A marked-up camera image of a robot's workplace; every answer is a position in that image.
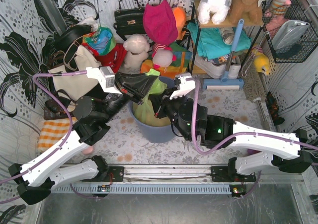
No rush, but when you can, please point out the green plastic trash bag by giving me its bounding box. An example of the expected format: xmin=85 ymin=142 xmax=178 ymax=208
xmin=133 ymin=78 xmax=170 ymax=127

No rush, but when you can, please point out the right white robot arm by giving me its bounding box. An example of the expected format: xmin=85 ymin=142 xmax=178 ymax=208
xmin=149 ymin=88 xmax=312 ymax=182

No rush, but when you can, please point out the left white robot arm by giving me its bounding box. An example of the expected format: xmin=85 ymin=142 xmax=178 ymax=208
xmin=8 ymin=68 xmax=158 ymax=205

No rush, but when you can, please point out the cream canvas tote bag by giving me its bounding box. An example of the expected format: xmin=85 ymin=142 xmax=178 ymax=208
xmin=47 ymin=45 xmax=105 ymax=101

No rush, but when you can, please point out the blue plastic trash bin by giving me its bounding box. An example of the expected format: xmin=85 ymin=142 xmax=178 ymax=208
xmin=128 ymin=76 xmax=175 ymax=143

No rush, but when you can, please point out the colourful rainbow bag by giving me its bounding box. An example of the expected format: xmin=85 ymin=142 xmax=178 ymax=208
xmin=82 ymin=27 xmax=116 ymax=57

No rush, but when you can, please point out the magenta hanging cloth bag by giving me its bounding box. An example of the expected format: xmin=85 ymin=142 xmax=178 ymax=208
xmin=143 ymin=0 xmax=178 ymax=46

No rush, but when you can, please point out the red folded cloth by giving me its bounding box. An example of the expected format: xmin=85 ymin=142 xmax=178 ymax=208
xmin=95 ymin=44 xmax=127 ymax=73

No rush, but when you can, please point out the pink and white plush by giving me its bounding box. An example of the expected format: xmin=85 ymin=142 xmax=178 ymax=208
xmin=152 ymin=43 xmax=176 ymax=70

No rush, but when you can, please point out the large white sheep plush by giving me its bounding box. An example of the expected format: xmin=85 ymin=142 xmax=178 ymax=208
xmin=123 ymin=34 xmax=150 ymax=69

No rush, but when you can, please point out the pink eyeglass case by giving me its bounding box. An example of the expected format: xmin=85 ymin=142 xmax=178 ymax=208
xmin=81 ymin=146 xmax=94 ymax=155

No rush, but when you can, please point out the rainbow striped folded cloth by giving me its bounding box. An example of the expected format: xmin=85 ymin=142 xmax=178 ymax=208
xmin=140 ymin=42 xmax=192 ymax=78

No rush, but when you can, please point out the orange checkered towel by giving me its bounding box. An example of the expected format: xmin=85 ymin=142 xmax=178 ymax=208
xmin=37 ymin=118 xmax=70 ymax=152

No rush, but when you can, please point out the white shoe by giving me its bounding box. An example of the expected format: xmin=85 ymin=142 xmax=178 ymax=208
xmin=193 ymin=57 xmax=241 ymax=79

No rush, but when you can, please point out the black leather handbag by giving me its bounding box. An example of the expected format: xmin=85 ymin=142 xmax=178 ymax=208
xmin=113 ymin=0 xmax=146 ymax=41

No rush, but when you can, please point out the teal folded cloth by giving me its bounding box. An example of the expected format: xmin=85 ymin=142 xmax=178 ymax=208
xmin=197 ymin=28 xmax=251 ymax=60

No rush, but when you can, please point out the black round hat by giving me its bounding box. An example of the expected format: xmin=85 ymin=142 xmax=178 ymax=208
xmin=54 ymin=24 xmax=92 ymax=52

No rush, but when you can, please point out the black metal shelf rack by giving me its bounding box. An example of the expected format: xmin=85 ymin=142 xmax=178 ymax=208
xmin=187 ymin=0 xmax=264 ymax=76

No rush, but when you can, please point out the orange plush toy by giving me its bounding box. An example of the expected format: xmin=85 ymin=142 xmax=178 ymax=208
xmin=172 ymin=6 xmax=186 ymax=40

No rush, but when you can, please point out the dark butterfly toy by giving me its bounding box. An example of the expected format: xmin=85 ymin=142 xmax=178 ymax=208
xmin=265 ymin=91 xmax=285 ymax=126

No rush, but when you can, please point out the yellow duck plush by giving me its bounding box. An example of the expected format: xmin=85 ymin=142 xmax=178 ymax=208
xmin=251 ymin=46 xmax=270 ymax=75

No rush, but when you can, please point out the white dog plush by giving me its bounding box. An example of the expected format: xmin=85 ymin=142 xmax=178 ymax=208
xmin=198 ymin=0 xmax=232 ymax=25

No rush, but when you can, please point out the brown teddy bear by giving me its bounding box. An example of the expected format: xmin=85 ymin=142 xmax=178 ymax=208
xmin=229 ymin=0 xmax=263 ymax=25

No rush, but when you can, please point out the silver foil pouch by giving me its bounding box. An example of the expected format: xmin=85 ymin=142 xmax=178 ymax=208
xmin=272 ymin=20 xmax=310 ymax=50

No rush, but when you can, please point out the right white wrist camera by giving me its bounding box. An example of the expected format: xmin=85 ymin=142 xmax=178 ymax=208
xmin=169 ymin=73 xmax=196 ymax=100

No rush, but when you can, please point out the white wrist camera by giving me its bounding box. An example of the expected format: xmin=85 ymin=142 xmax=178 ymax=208
xmin=169 ymin=73 xmax=196 ymax=100
xmin=86 ymin=67 xmax=122 ymax=94

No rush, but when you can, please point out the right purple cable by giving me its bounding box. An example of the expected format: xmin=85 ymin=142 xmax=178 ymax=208
xmin=191 ymin=78 xmax=318 ymax=165

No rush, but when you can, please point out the purple cable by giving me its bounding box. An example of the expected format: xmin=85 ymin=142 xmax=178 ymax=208
xmin=0 ymin=71 xmax=89 ymax=205
xmin=191 ymin=78 xmax=318 ymax=165

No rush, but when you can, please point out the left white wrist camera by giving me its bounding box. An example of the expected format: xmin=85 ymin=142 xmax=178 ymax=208
xmin=86 ymin=67 xmax=122 ymax=94

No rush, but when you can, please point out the blue handled floor mop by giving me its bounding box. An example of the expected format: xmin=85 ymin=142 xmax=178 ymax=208
xmin=202 ymin=19 xmax=244 ymax=90

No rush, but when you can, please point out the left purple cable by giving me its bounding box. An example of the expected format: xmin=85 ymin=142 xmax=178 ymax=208
xmin=0 ymin=71 xmax=89 ymax=205

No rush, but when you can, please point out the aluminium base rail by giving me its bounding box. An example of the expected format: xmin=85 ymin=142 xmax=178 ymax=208
xmin=53 ymin=164 xmax=256 ymax=196

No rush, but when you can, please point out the black wire basket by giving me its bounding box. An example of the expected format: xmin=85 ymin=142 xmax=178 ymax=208
xmin=262 ymin=0 xmax=318 ymax=64

